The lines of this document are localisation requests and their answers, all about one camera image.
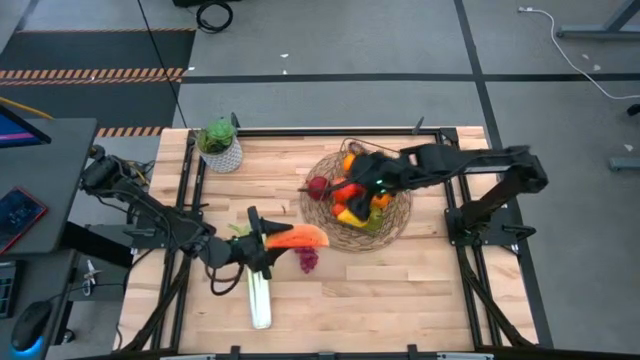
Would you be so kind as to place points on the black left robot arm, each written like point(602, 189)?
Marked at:
point(150, 215)

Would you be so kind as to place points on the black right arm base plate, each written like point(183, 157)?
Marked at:
point(500, 232)

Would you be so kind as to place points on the yellow pear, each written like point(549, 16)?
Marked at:
point(350, 218)

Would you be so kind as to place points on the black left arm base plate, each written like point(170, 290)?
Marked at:
point(115, 236)

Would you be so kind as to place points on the black chair caster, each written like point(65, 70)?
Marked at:
point(635, 109)

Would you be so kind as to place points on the grey side table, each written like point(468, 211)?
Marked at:
point(45, 280)

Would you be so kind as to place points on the black round knob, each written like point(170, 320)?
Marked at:
point(97, 150)

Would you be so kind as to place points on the silver keys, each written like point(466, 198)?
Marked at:
point(90, 277)

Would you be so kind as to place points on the black computer mouse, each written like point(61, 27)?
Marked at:
point(30, 325)

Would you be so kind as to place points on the grey metal desk leg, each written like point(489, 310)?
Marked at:
point(590, 32)

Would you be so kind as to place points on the pale green leek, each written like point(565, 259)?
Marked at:
point(260, 305)

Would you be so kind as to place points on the small orange mandarin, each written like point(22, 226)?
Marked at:
point(381, 201)

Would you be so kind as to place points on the grey desk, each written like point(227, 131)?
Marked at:
point(45, 170)

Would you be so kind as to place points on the round woven placemat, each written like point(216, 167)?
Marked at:
point(350, 244)

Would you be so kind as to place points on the grey metal foot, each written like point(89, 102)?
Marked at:
point(625, 164)

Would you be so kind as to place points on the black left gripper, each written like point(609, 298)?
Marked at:
point(247, 250)

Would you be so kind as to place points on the purple grape bunch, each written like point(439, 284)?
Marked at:
point(307, 259)

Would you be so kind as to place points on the red-orange apple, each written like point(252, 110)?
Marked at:
point(338, 208)

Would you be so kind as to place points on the plant in patterned pot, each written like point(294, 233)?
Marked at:
point(217, 137)

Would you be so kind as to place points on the red-edged tablet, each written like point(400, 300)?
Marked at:
point(20, 215)

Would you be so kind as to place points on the monitor with blue screen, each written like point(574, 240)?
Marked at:
point(15, 132)

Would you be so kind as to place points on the hazard-striped black floor mat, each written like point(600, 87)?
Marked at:
point(75, 50)

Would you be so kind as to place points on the black keyboard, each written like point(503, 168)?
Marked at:
point(6, 295)

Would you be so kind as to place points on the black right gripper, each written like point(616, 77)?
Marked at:
point(392, 175)

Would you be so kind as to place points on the black metal table frame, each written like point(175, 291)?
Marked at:
point(300, 132)

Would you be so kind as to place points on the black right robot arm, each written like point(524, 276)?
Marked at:
point(475, 162)

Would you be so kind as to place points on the watermelon slice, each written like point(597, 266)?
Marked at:
point(297, 236)

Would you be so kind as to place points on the dark red apple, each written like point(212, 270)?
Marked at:
point(318, 188)

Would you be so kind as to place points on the large orange fruit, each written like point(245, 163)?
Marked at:
point(348, 161)

